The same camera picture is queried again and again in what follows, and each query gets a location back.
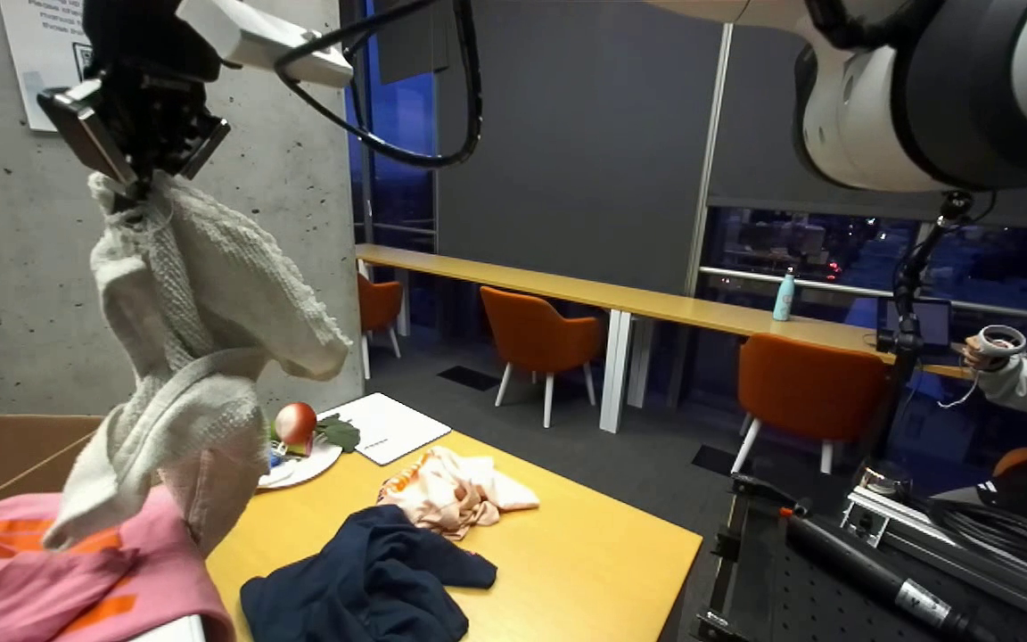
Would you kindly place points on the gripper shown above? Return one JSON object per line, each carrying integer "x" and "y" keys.
{"x": 143, "y": 40}

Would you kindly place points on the white knitted towel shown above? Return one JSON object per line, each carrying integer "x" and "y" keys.
{"x": 201, "y": 294}

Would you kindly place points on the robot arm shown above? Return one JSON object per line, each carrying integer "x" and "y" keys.
{"x": 870, "y": 107}

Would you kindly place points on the window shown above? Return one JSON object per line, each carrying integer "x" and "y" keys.
{"x": 834, "y": 259}
{"x": 402, "y": 125}

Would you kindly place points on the orange chair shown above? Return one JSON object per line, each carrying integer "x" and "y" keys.
{"x": 536, "y": 339}
{"x": 378, "y": 303}
{"x": 808, "y": 388}
{"x": 1023, "y": 459}

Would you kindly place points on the red apple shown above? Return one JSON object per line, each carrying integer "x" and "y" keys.
{"x": 296, "y": 422}

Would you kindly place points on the green leafy toy vegetable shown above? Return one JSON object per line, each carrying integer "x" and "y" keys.
{"x": 340, "y": 433}

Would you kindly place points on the white plate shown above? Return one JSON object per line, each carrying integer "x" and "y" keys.
{"x": 313, "y": 464}

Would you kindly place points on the white flat board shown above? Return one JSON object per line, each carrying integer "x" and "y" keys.
{"x": 389, "y": 426}

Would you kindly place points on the long yellow counter table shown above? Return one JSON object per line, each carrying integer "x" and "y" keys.
{"x": 567, "y": 290}

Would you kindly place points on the pink cloth with orange stripes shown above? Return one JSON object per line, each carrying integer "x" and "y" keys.
{"x": 41, "y": 571}

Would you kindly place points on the peach cloth with orange print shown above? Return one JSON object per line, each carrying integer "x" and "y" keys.
{"x": 451, "y": 499}

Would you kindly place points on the navy blue cloth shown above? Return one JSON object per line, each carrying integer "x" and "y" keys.
{"x": 371, "y": 580}

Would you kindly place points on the teal bottle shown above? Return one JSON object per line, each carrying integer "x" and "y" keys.
{"x": 784, "y": 299}

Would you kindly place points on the laptop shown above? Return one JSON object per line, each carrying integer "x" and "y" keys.
{"x": 931, "y": 323}

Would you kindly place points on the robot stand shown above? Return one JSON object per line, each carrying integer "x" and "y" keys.
{"x": 790, "y": 597}

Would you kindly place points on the hand controller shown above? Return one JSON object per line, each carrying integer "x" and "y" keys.
{"x": 1002, "y": 340}

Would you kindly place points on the white wall poster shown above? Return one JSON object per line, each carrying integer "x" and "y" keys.
{"x": 36, "y": 53}

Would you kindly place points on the camera on mount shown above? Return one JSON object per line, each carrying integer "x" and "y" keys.
{"x": 906, "y": 339}

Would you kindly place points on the aluminium rail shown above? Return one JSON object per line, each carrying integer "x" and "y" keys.
{"x": 950, "y": 557}

